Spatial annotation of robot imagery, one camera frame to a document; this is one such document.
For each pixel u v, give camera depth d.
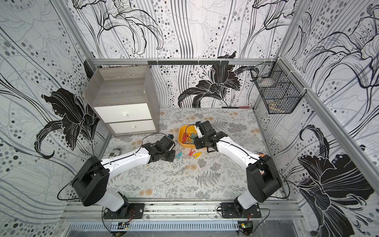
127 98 0.82
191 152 0.93
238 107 1.23
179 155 0.93
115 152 0.92
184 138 0.98
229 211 0.72
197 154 0.93
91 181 0.43
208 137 0.65
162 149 0.67
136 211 0.73
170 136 0.79
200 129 0.70
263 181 0.43
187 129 1.07
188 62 0.91
